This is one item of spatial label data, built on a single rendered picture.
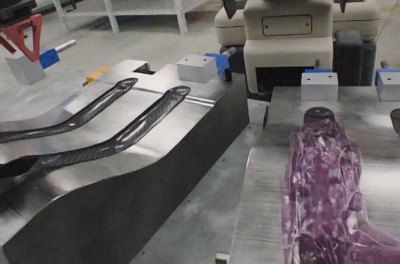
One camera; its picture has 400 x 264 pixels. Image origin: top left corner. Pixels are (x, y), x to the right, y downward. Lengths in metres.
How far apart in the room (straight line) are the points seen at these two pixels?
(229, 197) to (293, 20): 0.53
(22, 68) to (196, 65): 0.31
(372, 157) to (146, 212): 0.24
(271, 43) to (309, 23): 0.10
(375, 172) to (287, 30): 0.59
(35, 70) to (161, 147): 0.33
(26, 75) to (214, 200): 0.39
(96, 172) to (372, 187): 0.25
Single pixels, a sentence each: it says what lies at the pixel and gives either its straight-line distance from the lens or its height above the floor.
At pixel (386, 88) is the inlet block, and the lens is 0.48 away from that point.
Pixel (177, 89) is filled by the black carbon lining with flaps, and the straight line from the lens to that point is 0.48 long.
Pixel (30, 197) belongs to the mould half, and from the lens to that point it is 0.30.
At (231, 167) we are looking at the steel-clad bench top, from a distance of 0.45.
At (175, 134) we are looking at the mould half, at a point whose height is 0.88.
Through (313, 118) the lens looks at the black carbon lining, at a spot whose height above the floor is 0.85.
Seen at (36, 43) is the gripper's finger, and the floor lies 0.97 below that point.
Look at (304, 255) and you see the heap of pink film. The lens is 0.26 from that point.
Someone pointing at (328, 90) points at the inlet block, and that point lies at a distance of 0.47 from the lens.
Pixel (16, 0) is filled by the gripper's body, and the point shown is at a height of 1.05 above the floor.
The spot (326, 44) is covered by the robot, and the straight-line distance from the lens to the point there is 0.83.
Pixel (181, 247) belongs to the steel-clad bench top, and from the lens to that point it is 0.38.
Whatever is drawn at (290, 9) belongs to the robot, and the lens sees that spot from 0.83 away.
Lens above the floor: 1.10
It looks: 32 degrees down
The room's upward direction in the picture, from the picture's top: 11 degrees counter-clockwise
